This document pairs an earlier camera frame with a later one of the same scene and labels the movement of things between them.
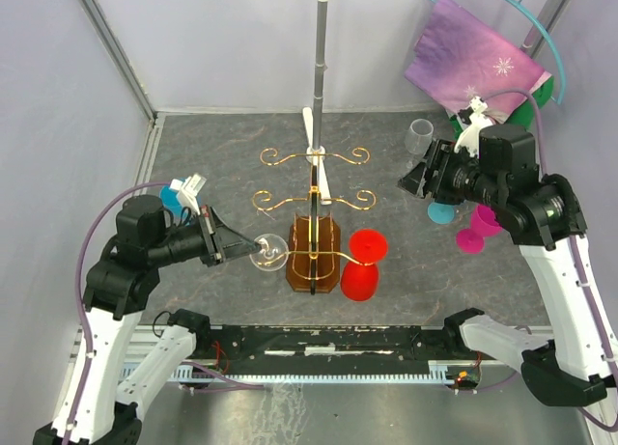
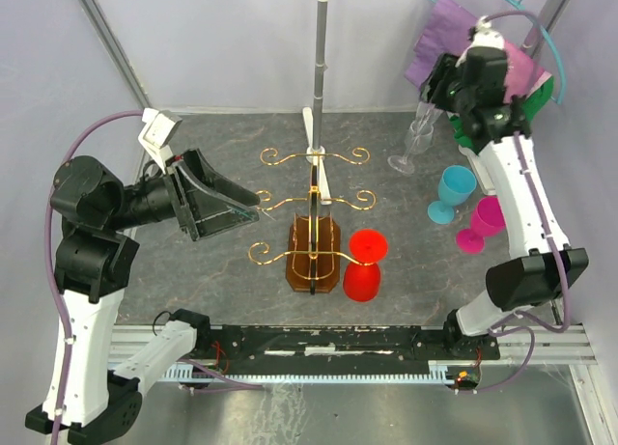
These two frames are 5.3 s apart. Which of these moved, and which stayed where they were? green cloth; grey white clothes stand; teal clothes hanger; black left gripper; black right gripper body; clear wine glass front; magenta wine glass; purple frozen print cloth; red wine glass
Moved: black right gripper body; black left gripper; clear wine glass front
Stayed: red wine glass; purple frozen print cloth; green cloth; teal clothes hanger; grey white clothes stand; magenta wine glass
